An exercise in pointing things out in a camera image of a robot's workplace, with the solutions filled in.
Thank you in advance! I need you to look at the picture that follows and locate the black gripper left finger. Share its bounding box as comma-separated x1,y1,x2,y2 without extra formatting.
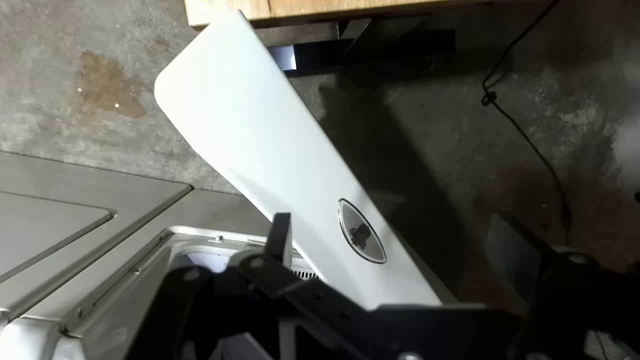
126,210,526,360

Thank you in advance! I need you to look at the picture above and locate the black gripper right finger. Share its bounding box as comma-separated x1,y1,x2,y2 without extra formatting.
487,210,640,360

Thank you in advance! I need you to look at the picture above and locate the white washing machine lid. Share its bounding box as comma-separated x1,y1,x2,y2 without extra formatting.
151,9,446,312

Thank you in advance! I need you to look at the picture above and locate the white top-load washing machine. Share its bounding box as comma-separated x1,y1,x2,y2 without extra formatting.
0,151,322,360

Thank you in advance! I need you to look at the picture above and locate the wooden platform board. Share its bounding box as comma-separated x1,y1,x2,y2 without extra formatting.
181,0,496,30

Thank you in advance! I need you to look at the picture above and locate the black floor cable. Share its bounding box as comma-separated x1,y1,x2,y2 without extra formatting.
478,0,575,236

